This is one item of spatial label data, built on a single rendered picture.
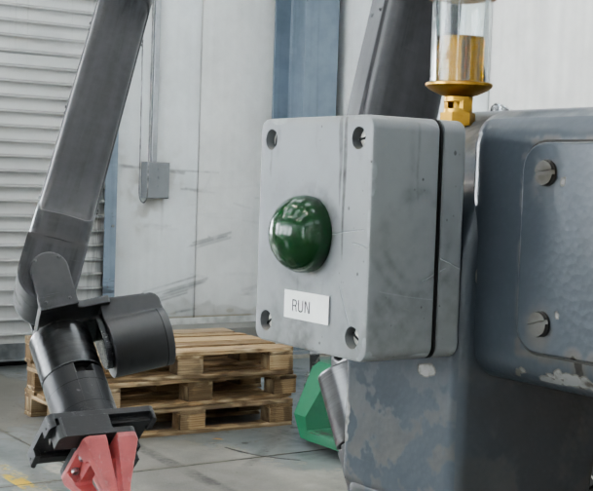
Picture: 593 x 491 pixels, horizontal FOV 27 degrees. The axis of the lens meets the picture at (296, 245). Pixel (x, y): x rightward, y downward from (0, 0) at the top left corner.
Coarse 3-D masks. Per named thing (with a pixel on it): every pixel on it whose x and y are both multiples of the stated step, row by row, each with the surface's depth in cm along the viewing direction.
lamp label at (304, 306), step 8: (288, 296) 48; (296, 296) 48; (304, 296) 47; (312, 296) 47; (320, 296) 46; (328, 296) 46; (288, 304) 48; (296, 304) 48; (304, 304) 47; (312, 304) 47; (320, 304) 46; (328, 304) 46; (288, 312) 48; (296, 312) 48; (304, 312) 47; (312, 312) 47; (320, 312) 46; (304, 320) 47; (312, 320) 47; (320, 320) 46
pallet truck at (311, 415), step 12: (312, 360) 628; (324, 360) 631; (312, 372) 625; (312, 384) 617; (312, 396) 610; (300, 408) 608; (312, 408) 604; (324, 408) 608; (300, 420) 604; (312, 420) 603; (324, 420) 607; (300, 432) 604; (312, 432) 596; (324, 432) 597; (324, 444) 587
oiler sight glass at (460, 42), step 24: (456, 0) 51; (480, 0) 51; (432, 24) 52; (456, 24) 51; (480, 24) 51; (432, 48) 52; (456, 48) 51; (480, 48) 51; (432, 72) 52; (456, 72) 51; (480, 72) 51
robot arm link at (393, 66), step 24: (384, 0) 84; (408, 0) 83; (384, 24) 83; (408, 24) 82; (384, 48) 82; (408, 48) 82; (360, 72) 83; (384, 72) 81; (408, 72) 82; (360, 96) 82; (384, 96) 81; (408, 96) 81; (432, 96) 82
